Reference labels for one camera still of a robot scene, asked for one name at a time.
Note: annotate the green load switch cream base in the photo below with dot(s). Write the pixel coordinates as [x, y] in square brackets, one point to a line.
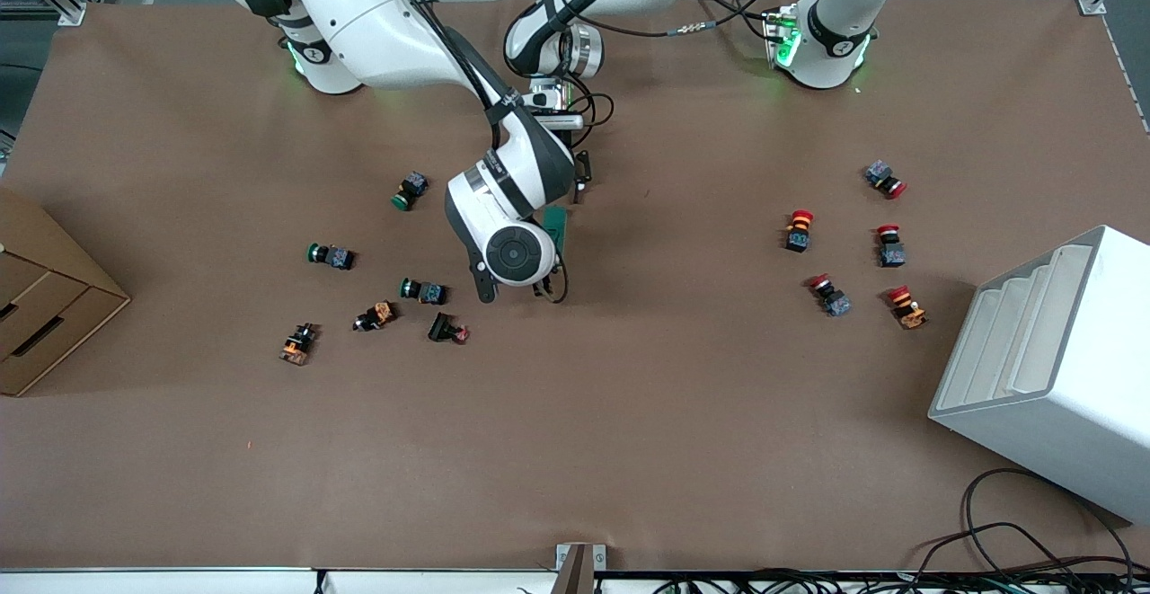
[561, 221]

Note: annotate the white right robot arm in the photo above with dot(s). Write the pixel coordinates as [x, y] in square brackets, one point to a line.
[359, 19]

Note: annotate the green pushbutton blue block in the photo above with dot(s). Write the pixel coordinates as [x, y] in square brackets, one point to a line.
[411, 190]
[424, 291]
[332, 257]

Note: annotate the black square pushbutton red terminals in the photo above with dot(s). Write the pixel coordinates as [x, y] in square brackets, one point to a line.
[442, 328]

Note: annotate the red emergency button orange block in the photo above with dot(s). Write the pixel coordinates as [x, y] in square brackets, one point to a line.
[906, 306]
[799, 233]

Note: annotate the red pushbutton blue block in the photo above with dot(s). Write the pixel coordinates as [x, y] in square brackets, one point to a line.
[890, 248]
[885, 179]
[831, 296]

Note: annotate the brown cardboard box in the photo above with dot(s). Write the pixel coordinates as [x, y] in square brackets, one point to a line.
[45, 306]

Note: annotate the white stepped plastic rack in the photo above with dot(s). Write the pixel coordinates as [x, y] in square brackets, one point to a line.
[1060, 378]

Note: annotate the black selector switch orange block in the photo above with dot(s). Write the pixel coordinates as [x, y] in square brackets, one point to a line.
[377, 314]
[298, 344]

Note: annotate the metal table edge bracket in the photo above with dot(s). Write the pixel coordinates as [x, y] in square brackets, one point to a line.
[579, 567]

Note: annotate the white table edge rail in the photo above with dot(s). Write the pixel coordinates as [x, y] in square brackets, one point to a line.
[180, 583]

